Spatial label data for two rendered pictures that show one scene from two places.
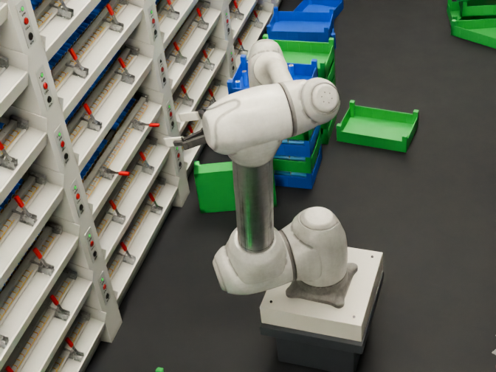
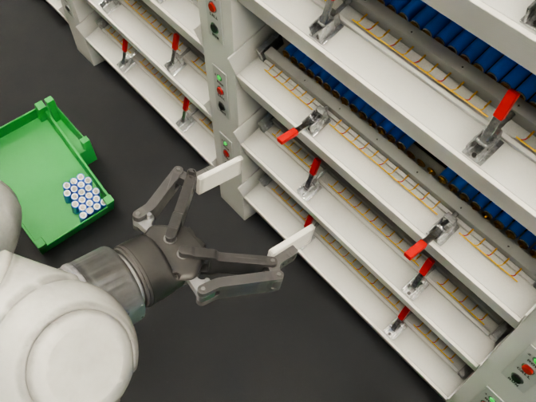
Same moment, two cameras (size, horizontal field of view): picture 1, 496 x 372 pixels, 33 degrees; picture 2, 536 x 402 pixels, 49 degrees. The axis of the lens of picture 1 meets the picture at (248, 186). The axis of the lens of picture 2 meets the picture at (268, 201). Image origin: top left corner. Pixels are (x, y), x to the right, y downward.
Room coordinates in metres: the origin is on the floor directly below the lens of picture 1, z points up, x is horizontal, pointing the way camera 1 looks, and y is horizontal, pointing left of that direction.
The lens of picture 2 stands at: (2.38, -0.15, 1.24)
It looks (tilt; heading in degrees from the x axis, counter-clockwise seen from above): 57 degrees down; 119
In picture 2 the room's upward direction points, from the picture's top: straight up
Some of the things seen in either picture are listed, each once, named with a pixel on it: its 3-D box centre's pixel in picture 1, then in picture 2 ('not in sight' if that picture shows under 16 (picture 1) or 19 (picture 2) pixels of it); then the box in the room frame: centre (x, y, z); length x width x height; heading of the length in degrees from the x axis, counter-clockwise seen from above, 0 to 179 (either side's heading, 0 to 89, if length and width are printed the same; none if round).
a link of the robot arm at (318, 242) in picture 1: (316, 243); not in sight; (1.78, -0.18, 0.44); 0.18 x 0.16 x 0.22; 103
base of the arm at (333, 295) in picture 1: (323, 270); not in sight; (1.80, -0.20, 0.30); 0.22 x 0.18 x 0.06; 154
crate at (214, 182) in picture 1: (235, 184); not in sight; (2.51, 0.05, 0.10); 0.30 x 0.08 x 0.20; 87
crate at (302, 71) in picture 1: (273, 79); not in sight; (2.69, -0.14, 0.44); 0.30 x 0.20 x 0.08; 70
